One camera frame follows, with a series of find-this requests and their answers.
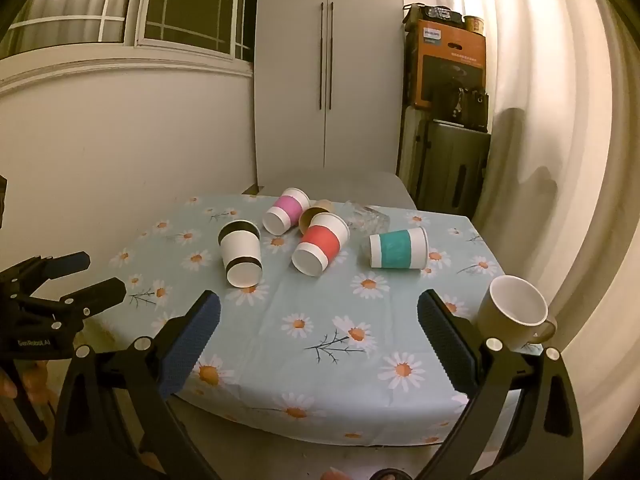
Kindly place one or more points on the grey chair back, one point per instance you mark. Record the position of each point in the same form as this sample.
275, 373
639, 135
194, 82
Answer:
364, 187

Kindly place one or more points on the teal banded paper cup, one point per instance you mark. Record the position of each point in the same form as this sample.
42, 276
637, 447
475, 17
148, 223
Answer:
399, 250

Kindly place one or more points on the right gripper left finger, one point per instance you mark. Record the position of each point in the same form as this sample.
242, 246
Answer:
156, 368

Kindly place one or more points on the orange cardboard appliance box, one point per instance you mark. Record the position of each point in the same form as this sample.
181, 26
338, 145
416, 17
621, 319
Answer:
437, 54

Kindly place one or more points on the red banded paper cup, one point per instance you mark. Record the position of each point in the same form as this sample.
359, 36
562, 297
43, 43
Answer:
326, 236

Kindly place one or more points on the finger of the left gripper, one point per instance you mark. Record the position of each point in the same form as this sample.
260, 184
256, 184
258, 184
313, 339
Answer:
66, 265
96, 298

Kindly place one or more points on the cream curtain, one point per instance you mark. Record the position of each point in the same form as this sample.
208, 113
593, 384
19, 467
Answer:
560, 205

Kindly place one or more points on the black banded white paper cup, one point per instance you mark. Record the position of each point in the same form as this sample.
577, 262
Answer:
239, 243

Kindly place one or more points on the left hand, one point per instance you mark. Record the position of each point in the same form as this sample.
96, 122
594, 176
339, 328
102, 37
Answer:
34, 380

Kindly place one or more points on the white framed window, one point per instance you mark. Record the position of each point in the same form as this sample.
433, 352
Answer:
217, 27

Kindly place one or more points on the black bag on box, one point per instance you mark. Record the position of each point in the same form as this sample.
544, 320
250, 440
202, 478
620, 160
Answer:
439, 14

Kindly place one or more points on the white two-door wardrobe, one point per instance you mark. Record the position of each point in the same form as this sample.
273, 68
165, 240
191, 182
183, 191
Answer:
327, 86

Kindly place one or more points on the brown kraft paper cup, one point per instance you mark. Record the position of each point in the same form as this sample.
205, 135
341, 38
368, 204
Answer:
318, 207

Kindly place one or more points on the pink banded paper cup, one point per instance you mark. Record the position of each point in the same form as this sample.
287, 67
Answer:
286, 211

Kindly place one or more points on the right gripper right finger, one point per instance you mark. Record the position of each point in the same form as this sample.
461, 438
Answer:
485, 373

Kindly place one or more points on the daisy print blue tablecloth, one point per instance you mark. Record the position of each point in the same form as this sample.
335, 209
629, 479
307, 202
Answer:
339, 359

